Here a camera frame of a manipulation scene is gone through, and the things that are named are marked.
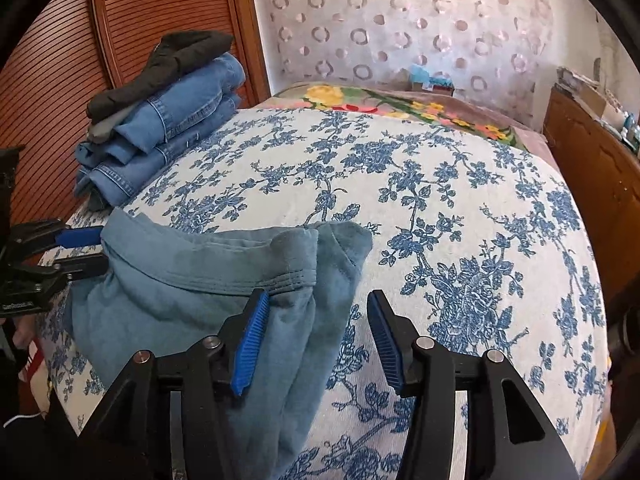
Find stack of papers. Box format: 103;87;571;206
556;66;599;93

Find brown wooden sideboard cabinet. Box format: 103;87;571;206
542;88;639;316

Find person's left hand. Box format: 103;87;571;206
12;314;36;350

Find white pink circle curtain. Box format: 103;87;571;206
255;0;553;125

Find grey folded garment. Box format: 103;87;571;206
86;103;139;144

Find black folded garment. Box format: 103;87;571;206
86;30;233;124

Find lower folded blue jeans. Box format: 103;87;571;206
74;93;241;211

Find brown louvered wardrobe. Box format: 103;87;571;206
1;0;270;223

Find teal blue shorts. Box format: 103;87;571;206
65;210;372;479

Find upper folded blue jeans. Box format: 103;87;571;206
74;52;248;172

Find cardboard box on cabinet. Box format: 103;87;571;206
579;84;618;122

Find blue tissue box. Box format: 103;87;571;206
409;64;454;96

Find folded blue jeans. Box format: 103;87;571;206
74;52;248;172
74;93;241;211

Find white blue floral bedsheet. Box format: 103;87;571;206
37;106;611;480

